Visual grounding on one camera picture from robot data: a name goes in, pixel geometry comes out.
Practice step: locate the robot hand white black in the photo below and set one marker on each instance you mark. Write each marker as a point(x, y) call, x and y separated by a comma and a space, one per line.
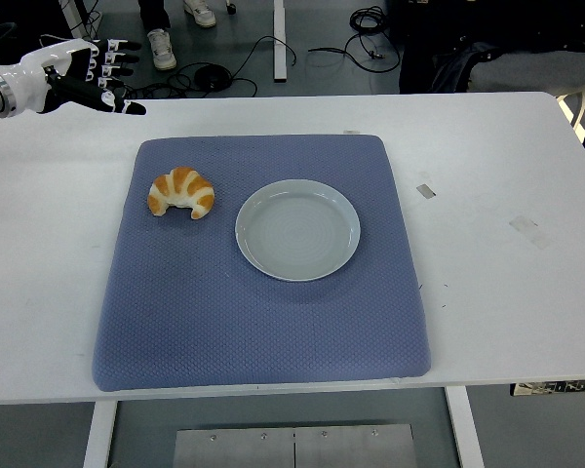
point(53, 61)

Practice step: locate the croissant bread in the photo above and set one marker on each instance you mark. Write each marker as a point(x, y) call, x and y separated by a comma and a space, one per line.
point(181, 187)

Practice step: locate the pale grey round plate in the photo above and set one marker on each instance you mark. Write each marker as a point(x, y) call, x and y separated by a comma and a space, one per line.
point(297, 231)

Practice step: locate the grey metal plate with screws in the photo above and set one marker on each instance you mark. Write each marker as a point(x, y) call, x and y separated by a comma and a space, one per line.
point(292, 446)

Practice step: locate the white stand leg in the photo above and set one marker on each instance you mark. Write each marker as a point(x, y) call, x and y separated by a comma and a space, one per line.
point(73, 17)

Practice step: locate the person's white shoe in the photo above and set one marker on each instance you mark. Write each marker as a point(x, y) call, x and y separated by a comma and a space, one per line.
point(200, 12)
point(162, 49)

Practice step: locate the person's leg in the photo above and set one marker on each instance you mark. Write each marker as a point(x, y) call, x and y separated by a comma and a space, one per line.
point(153, 12)

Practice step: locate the round black floor base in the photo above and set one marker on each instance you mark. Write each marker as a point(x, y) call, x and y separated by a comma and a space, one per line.
point(213, 78)

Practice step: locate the small black caster wheel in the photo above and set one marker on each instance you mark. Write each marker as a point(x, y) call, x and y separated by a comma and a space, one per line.
point(232, 8)

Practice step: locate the white floor beam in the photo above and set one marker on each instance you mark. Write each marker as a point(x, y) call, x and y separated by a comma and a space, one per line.
point(280, 44)

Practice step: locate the blue quilted mat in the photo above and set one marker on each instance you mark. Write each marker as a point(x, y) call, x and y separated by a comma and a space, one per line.
point(224, 317)

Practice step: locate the white table leg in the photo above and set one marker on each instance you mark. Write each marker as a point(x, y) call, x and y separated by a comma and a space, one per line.
point(464, 429)
point(100, 434)

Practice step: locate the dark jacket on chair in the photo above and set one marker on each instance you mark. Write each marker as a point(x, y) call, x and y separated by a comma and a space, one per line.
point(443, 68)

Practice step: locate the small grey tape piece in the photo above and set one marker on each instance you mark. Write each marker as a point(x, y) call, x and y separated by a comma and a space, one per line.
point(425, 191)

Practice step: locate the grey cushioned chair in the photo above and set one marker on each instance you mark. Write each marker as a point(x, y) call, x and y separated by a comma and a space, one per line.
point(531, 68)

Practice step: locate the large clear tape patch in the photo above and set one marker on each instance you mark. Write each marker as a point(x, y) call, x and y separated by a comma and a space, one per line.
point(529, 231)

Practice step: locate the printed sticker under table edge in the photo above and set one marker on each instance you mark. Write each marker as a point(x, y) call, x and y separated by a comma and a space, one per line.
point(551, 387)

